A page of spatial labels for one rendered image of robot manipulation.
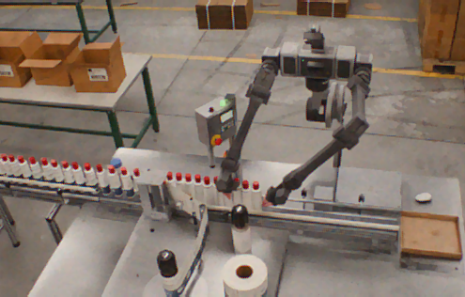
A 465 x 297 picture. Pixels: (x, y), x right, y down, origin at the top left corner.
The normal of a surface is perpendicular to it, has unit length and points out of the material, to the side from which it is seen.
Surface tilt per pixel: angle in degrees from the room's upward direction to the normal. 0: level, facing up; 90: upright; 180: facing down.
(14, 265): 0
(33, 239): 0
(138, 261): 0
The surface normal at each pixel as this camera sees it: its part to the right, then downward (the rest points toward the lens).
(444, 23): -0.25, 0.62
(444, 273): -0.08, -0.77
